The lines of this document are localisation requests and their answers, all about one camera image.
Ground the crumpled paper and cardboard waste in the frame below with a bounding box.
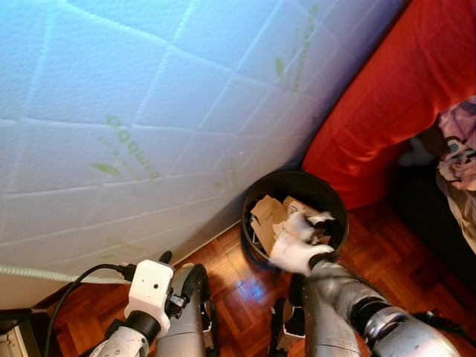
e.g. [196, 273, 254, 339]
[249, 195, 335, 254]

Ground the silver right robot leg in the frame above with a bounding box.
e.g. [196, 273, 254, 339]
[269, 286, 350, 357]

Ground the silver robot leg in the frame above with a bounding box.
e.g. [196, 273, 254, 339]
[152, 290, 221, 357]
[269, 286, 350, 357]

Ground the beige floral bed sheet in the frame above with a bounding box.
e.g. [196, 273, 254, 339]
[437, 175, 476, 254]

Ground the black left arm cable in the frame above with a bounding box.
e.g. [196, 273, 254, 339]
[43, 263, 138, 357]

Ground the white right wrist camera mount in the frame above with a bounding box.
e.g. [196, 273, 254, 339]
[269, 223, 333, 276]

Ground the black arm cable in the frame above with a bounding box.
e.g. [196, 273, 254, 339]
[43, 263, 138, 357]
[413, 309, 476, 350]

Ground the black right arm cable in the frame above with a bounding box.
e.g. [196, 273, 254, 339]
[413, 309, 476, 350]

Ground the silver left robot leg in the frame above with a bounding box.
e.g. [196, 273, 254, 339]
[152, 290, 221, 357]

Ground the pink cartoon print duvet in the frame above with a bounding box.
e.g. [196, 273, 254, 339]
[435, 97, 476, 193]

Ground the red fabric cushion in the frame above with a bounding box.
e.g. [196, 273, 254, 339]
[301, 0, 476, 210]

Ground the black round waste bin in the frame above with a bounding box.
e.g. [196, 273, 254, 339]
[239, 171, 348, 272]

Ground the grey quilted mattress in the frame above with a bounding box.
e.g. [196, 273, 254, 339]
[0, 0, 410, 309]

